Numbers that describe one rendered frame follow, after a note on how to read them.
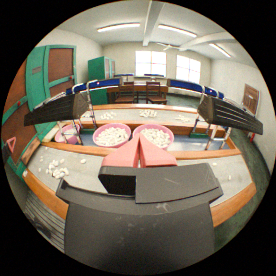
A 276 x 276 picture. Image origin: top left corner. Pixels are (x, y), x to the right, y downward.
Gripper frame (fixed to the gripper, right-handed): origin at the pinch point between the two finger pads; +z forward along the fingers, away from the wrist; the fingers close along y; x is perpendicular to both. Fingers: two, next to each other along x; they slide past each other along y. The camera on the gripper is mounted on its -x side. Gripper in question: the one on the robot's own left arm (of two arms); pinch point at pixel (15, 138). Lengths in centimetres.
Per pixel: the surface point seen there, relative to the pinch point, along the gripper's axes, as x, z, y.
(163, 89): 33, 283, -132
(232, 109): -3, 11, -90
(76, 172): 32.4, 13.1, -26.5
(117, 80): -4, 70, -43
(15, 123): -5.0, 12.5, 36.5
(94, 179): 32, 11, -38
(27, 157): 24.5, 6.8, 30.4
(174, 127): 30, 55, -88
